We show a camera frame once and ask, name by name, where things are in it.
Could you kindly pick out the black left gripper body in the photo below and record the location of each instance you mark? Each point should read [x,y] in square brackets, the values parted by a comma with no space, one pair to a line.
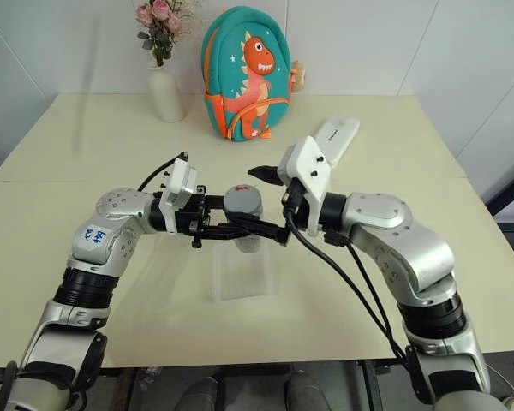
[193,214]

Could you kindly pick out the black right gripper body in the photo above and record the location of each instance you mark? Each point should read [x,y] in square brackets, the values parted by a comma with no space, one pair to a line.
[292,199]

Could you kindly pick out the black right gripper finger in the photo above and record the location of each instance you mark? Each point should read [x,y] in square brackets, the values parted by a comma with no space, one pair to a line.
[265,174]
[267,230]

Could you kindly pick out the clear jar with grey lid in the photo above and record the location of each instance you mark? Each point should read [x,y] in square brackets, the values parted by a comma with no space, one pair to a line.
[243,200]

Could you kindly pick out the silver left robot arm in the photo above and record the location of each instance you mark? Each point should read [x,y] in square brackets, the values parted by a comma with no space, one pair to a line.
[111,205]

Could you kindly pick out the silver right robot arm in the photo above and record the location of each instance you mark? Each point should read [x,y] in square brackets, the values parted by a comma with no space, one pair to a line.
[394,240]

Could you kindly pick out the clear plastic box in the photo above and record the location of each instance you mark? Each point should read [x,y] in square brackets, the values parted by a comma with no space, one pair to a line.
[242,276]

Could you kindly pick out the white handwritten label sticker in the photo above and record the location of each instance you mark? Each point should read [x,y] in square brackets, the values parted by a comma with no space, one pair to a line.
[95,237]

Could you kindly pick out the teal dinosaur backpack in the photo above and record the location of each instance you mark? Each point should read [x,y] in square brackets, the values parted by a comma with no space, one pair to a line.
[244,73]

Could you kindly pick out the beige plush backpack charm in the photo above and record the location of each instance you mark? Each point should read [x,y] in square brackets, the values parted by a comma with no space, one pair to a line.
[300,75]

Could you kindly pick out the white ceramic vase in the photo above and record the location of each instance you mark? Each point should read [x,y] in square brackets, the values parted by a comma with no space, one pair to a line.
[166,96]

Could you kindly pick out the dark rounded shape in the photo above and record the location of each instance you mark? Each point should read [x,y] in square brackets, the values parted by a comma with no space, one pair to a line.
[305,390]
[203,394]

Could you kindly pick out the pink flower bouquet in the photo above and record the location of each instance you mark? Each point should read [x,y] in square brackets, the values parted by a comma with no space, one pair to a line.
[160,25]

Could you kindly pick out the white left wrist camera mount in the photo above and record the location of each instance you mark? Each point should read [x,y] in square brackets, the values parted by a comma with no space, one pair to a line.
[177,188]

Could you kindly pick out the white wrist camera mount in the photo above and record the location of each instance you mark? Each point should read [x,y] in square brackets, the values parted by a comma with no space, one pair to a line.
[310,171]
[177,188]

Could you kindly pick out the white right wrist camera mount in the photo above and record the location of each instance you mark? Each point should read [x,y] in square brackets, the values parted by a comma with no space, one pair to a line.
[310,171]

